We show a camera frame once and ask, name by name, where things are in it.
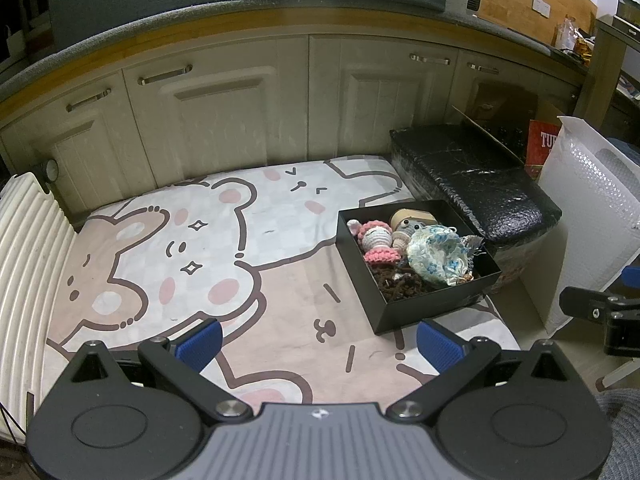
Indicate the grey side table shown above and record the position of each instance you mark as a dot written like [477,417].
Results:
[600,70]

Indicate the person's grey knit clothing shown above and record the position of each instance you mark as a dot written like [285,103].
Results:
[625,435]

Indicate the white ribbed suitcase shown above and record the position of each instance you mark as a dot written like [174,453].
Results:
[27,270]

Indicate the black cardboard box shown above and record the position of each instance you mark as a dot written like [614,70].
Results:
[425,312]

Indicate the black wrapped package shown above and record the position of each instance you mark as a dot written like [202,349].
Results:
[475,175]

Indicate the white wall socket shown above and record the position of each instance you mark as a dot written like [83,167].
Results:
[541,5]

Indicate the snack bag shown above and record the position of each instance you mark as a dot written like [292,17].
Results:
[572,37]

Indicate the cream cabinet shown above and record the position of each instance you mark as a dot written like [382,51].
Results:
[225,125]

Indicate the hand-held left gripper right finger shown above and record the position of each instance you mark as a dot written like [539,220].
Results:
[442,347]

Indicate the grey crochet fish toy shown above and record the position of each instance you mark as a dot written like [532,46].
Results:
[407,232]

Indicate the oval wooden block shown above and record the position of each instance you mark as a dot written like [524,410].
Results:
[407,215]

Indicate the cartoon bear printed blanket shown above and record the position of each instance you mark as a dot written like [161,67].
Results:
[210,240]

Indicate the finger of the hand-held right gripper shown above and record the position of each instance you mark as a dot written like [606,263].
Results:
[632,276]
[585,302]

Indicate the red box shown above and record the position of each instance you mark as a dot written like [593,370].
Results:
[541,142]

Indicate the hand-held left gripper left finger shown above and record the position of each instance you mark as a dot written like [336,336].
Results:
[199,347]

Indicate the brown purple blue crochet piece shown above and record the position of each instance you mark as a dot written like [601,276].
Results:
[400,287]

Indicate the pink crochet doll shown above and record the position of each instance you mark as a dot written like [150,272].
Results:
[377,240]

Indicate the cream cabinet door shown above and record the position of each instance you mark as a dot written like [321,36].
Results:
[510,77]
[220,125]
[380,105]
[75,160]

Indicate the white bubble mailer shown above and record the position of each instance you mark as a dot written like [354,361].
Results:
[580,210]

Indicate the brown cardboard box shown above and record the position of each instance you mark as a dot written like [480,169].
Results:
[500,105]

